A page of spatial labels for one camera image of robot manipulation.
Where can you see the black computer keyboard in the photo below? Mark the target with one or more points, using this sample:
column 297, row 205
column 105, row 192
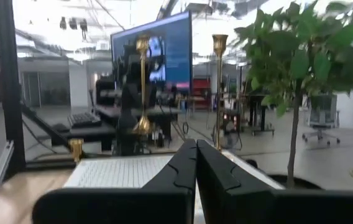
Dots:
column 83, row 119

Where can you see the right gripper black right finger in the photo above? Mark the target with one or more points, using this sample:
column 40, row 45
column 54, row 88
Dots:
column 226, row 199

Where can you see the green potted plant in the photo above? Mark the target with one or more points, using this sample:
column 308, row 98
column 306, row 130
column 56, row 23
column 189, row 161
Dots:
column 300, row 62

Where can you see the medium brass candlestick holder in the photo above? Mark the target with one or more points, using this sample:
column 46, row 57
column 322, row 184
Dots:
column 142, row 124

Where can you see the grey office chair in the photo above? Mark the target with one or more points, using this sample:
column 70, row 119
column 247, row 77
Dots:
column 321, row 115

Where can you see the white perforated metal shelf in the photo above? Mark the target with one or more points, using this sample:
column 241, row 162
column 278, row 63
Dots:
column 117, row 171

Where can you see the tall brass candlestick holder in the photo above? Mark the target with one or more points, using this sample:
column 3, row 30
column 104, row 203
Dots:
column 219, row 77

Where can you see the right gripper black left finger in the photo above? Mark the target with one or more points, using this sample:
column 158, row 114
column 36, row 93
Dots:
column 164, row 205

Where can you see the blue screen computer monitor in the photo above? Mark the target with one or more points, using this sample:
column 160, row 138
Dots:
column 176, row 46

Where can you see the black aluminium rig frame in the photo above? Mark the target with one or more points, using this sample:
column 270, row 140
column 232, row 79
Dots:
column 8, row 93

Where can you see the short brass candlestick holder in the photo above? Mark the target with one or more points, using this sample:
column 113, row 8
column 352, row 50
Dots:
column 76, row 149

